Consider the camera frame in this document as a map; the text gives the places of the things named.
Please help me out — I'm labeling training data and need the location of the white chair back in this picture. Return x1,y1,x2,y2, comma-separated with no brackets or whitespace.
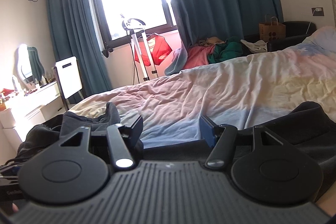
52,56,84,111

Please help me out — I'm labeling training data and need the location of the green garment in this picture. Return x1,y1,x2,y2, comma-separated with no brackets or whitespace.
207,36,243,64

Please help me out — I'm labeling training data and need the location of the white garment steamer stand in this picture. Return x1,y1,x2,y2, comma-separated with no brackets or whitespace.
121,15,158,81

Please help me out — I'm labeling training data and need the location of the wavy vanity mirror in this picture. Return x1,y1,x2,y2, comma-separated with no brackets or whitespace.
15,44,45,86

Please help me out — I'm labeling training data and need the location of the white dressing table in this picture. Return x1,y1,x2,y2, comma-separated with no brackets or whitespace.
1,82,65,149

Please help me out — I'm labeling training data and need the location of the black garment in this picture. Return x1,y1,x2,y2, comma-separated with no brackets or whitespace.
6,102,335,199

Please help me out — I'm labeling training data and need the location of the teal left curtain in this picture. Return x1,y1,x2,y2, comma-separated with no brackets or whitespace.
46,0,112,97

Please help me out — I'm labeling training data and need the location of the white cloth on chair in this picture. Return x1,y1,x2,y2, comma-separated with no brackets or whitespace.
240,40,268,53

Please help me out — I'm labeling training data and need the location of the pink cloth pile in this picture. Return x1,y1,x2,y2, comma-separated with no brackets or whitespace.
183,46,215,69

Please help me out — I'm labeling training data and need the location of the black armchair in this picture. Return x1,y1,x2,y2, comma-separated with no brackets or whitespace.
244,20,317,52

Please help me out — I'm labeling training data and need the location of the brown paper bag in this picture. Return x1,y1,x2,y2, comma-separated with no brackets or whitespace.
259,14,286,43

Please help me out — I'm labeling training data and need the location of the red garment on hanger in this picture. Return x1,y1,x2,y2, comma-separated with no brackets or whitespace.
138,34,172,67

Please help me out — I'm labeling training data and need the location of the pastel bed duvet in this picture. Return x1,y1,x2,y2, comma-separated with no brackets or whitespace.
72,26,336,148

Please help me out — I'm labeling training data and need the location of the wall power socket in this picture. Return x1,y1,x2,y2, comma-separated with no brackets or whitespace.
311,7,324,16

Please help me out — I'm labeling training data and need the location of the light blue cloth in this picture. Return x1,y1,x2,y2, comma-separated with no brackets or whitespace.
165,45,188,76

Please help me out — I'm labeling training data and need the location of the beige crumpled cloth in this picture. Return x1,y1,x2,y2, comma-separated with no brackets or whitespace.
198,36,226,47

